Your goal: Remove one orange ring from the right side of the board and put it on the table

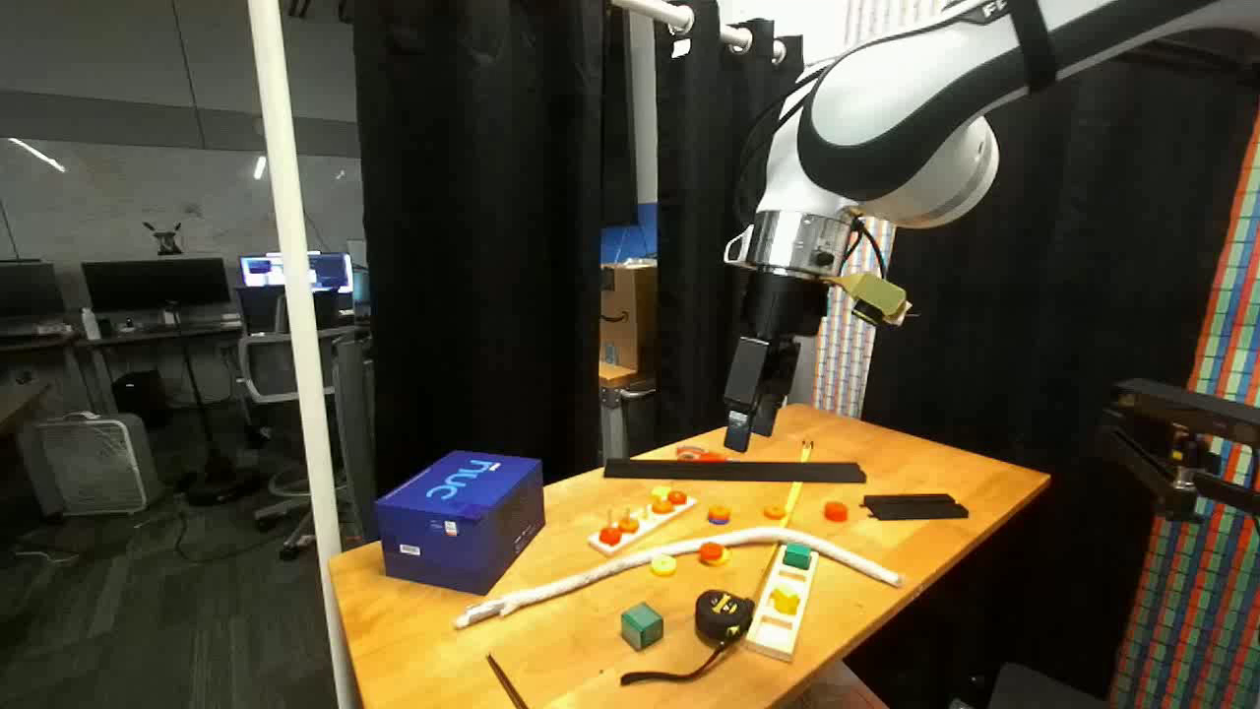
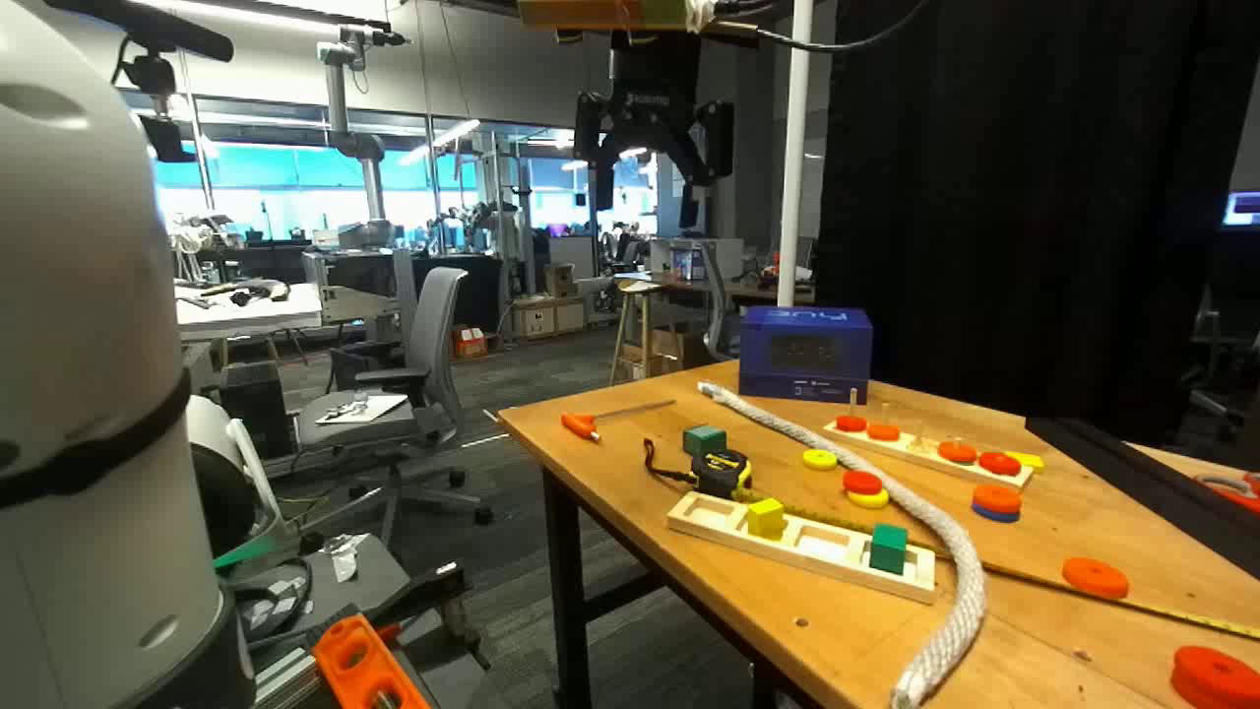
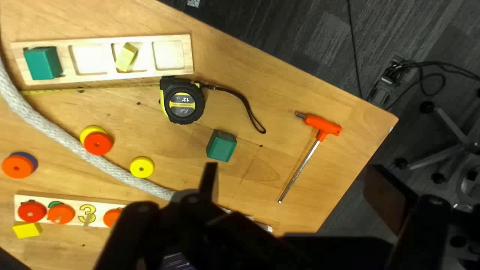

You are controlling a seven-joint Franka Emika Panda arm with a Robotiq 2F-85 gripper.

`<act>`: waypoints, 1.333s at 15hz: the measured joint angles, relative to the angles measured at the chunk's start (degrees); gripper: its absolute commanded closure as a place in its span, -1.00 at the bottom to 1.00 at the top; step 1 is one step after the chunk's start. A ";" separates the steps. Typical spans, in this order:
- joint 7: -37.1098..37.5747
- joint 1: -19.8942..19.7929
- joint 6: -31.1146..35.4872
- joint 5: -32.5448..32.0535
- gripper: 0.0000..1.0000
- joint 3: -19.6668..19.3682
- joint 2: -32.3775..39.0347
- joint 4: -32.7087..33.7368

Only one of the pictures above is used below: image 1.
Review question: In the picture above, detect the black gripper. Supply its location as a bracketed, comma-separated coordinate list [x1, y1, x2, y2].
[726, 271, 828, 454]

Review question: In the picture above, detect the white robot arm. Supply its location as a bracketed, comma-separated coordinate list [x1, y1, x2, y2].
[726, 0, 1260, 454]

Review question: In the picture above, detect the wooden number peg board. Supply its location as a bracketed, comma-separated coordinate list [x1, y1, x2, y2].
[587, 487, 692, 554]

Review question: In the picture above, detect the wooden shape sorter board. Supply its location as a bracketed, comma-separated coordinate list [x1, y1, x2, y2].
[746, 542, 820, 659]

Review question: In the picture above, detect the yellow measuring tape strip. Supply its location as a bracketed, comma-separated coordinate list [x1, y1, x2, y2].
[760, 438, 815, 580]

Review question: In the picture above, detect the black flat plate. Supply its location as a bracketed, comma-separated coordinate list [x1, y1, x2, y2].
[864, 491, 969, 521]

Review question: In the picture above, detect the black yellow tape measure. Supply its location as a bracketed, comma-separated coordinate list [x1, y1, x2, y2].
[617, 586, 760, 690]

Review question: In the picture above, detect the green cube block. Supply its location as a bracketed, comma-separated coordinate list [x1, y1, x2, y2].
[622, 601, 664, 649]

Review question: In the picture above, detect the blue cardboard box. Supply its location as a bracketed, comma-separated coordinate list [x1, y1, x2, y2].
[376, 449, 542, 593]

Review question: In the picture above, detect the black curtain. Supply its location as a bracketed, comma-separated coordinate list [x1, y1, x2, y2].
[353, 0, 1258, 690]

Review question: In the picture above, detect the computer monitor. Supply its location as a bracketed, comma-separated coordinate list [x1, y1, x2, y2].
[82, 260, 230, 312]

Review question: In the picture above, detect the white vertical pole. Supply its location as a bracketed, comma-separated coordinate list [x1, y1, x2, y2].
[248, 0, 353, 709]

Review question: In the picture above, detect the white box fan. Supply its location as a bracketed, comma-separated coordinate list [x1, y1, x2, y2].
[21, 411, 163, 514]

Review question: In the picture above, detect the white rope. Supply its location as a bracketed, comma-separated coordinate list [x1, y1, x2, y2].
[454, 523, 904, 634]

